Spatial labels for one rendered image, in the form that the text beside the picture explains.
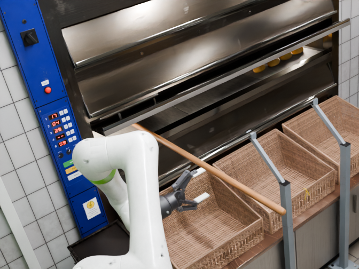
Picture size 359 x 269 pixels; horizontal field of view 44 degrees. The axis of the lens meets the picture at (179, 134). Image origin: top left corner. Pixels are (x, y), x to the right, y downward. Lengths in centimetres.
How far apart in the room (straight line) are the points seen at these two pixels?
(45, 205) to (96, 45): 82
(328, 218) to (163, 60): 138
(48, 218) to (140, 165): 102
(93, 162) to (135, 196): 19
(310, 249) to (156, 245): 168
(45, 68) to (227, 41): 106
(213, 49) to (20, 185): 123
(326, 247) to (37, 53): 206
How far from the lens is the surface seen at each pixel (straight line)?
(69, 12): 206
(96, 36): 213
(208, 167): 204
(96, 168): 147
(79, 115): 217
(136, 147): 142
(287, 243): 256
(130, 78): 225
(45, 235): 237
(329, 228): 293
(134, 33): 220
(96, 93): 219
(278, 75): 295
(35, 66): 201
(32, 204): 226
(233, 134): 276
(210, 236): 261
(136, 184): 138
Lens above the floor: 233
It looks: 29 degrees down
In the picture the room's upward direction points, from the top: 11 degrees counter-clockwise
